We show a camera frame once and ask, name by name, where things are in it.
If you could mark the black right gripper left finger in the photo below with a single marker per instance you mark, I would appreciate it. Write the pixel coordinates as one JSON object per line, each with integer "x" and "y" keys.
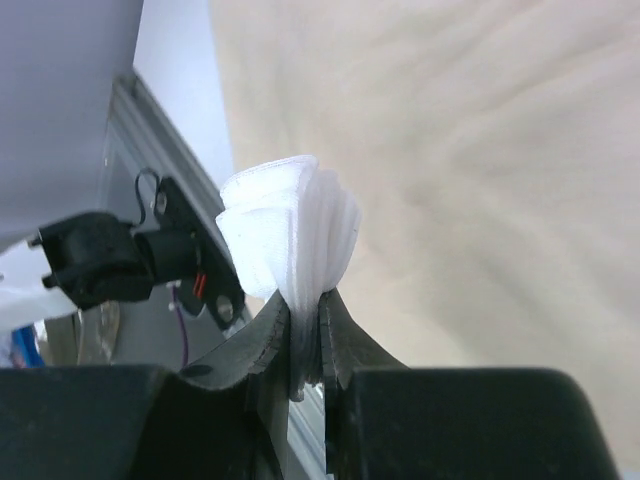
{"x": 224, "y": 417}

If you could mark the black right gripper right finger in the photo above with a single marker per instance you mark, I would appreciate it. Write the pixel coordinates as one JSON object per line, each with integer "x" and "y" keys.
{"x": 384, "y": 420}

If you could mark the white gauze pad stack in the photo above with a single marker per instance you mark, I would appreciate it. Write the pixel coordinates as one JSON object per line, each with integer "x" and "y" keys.
{"x": 291, "y": 228}

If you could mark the beige cloth drape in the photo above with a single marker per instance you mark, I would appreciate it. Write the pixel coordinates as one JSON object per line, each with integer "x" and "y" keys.
{"x": 493, "y": 147}

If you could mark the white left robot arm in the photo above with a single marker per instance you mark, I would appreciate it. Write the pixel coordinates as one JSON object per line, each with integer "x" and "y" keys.
{"x": 86, "y": 260}

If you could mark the aluminium mounting rail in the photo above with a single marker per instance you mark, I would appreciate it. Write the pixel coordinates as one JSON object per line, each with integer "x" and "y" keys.
{"x": 141, "y": 135}

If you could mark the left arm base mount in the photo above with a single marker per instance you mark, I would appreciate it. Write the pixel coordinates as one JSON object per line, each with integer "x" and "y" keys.
{"x": 181, "y": 250}

